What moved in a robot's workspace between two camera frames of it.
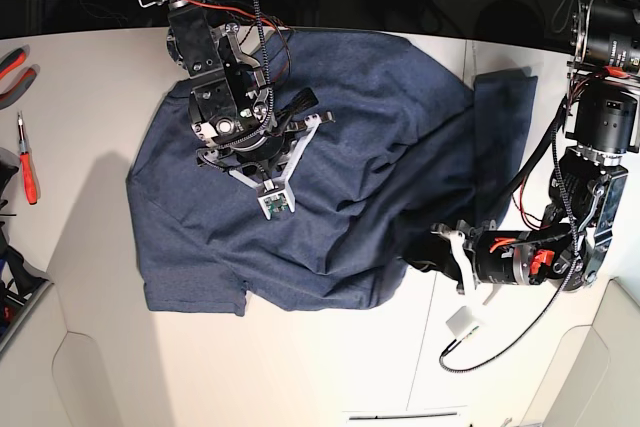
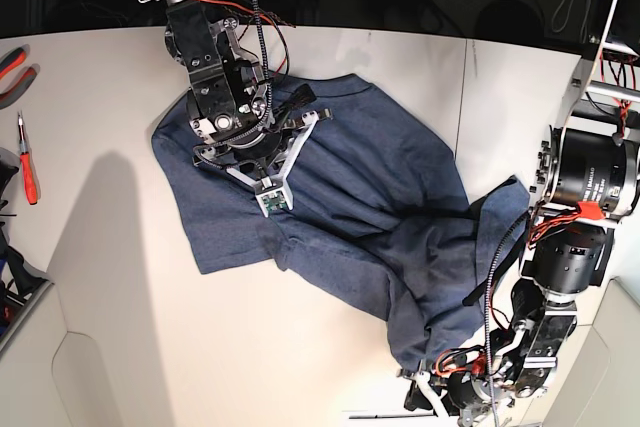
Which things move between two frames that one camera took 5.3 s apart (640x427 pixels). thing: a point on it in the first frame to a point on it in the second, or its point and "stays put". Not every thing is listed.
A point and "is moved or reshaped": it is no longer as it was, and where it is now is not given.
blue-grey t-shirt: x=412 y=148 is moved or reshaped
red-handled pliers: x=11 y=58 stays put
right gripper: x=492 y=257 to x=463 y=392
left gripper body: x=273 y=156 stays put
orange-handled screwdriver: x=26 y=165 stays put
